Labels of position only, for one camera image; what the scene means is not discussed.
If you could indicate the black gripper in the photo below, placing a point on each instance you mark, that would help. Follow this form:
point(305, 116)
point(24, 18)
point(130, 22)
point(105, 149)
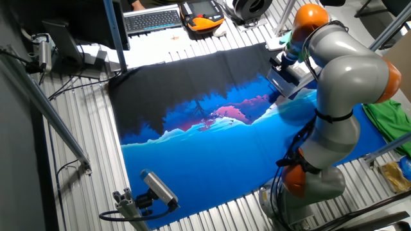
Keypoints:
point(284, 60)

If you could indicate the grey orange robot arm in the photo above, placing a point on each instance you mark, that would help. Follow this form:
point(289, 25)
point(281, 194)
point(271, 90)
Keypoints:
point(350, 70)

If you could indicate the white plastic drawer cabinet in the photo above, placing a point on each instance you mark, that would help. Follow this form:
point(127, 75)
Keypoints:
point(285, 85)

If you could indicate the person's bare hand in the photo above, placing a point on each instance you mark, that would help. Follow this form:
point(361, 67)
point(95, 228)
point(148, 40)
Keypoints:
point(137, 6)

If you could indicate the black filament spool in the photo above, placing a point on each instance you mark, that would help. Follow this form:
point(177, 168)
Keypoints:
point(244, 9)

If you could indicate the small white rounded object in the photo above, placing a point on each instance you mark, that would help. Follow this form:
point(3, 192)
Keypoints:
point(220, 30)

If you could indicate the orange black teach pendant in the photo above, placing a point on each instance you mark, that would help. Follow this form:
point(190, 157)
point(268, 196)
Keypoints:
point(202, 16)

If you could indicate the blue forest print cloth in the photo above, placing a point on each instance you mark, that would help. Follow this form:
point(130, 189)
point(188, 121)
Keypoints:
point(208, 154)

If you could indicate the brown cardboard board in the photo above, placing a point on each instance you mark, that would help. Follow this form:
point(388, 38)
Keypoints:
point(401, 61)

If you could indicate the green cloth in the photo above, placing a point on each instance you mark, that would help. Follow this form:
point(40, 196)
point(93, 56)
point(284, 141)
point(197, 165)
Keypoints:
point(390, 125)

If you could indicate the black office chair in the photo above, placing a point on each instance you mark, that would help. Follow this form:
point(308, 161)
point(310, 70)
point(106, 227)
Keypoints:
point(398, 8)

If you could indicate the black computer keyboard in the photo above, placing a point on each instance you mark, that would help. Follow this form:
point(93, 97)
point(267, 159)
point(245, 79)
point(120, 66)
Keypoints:
point(152, 20)

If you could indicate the yellow plastic bag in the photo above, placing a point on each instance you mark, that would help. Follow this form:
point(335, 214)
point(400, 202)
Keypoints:
point(393, 176)

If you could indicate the blue plastic bag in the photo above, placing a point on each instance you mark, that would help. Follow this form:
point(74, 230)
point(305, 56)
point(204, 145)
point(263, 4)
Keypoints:
point(406, 168)

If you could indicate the dark metal bar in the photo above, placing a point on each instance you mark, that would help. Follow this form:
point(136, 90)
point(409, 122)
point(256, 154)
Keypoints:
point(379, 221)

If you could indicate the black computer monitor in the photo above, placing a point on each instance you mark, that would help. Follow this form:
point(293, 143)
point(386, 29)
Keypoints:
point(64, 19)

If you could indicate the long slanted aluminium bar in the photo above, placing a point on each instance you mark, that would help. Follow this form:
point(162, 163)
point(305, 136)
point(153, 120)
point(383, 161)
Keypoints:
point(48, 109)

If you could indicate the aluminium upright post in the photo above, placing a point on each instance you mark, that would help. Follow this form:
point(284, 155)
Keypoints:
point(284, 16)

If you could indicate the tall aluminium frame bar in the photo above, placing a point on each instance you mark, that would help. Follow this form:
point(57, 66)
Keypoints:
point(390, 29)

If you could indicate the short aluminium frame bar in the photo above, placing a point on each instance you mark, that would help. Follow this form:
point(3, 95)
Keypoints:
point(388, 147)

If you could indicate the blue-grey aluminium frame post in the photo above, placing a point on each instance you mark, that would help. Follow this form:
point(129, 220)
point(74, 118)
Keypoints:
point(115, 35)

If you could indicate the silver camera with blue end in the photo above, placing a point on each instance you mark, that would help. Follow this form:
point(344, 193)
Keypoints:
point(159, 187)

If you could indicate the short aluminium profile mount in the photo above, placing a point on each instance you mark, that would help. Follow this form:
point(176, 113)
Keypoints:
point(128, 208)

